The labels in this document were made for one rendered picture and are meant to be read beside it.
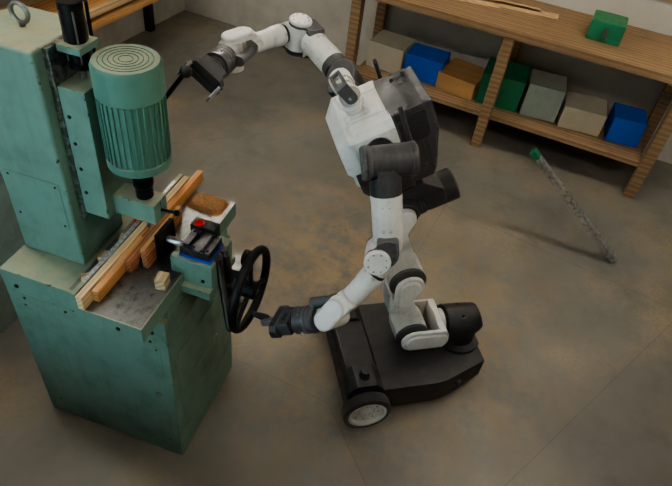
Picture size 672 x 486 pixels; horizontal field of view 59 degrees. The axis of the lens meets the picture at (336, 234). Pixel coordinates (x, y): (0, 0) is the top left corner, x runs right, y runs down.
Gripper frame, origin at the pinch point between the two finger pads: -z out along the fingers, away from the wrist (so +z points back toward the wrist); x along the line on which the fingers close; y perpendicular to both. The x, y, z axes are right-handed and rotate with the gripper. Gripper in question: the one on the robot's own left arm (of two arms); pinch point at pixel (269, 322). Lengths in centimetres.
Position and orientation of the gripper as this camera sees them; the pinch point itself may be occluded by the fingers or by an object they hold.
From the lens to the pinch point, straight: 193.9
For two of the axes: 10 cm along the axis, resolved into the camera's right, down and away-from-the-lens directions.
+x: 3.1, -6.1, 7.3
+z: 8.7, -1.3, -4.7
